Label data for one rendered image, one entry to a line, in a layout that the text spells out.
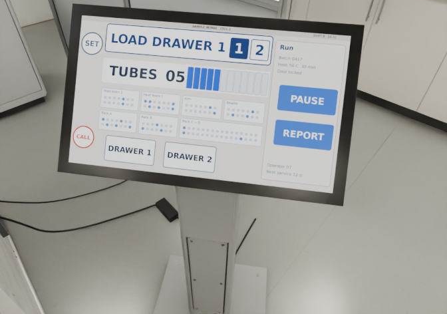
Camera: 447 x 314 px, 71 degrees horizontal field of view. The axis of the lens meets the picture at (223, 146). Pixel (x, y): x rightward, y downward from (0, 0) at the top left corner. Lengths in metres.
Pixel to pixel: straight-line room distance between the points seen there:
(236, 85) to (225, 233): 0.44
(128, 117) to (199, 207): 0.31
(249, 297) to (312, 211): 0.61
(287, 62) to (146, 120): 0.27
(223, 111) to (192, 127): 0.06
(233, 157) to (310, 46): 0.23
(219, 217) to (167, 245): 0.85
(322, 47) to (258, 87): 0.13
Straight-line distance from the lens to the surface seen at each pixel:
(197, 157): 0.56
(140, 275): 1.59
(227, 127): 0.55
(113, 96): 0.61
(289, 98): 0.56
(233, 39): 0.58
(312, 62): 0.58
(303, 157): 0.56
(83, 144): 0.63
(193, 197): 0.77
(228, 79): 0.56
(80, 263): 1.69
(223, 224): 0.83
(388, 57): 2.59
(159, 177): 0.58
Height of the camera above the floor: 1.39
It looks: 42 degrees down
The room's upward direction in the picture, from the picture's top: 2 degrees clockwise
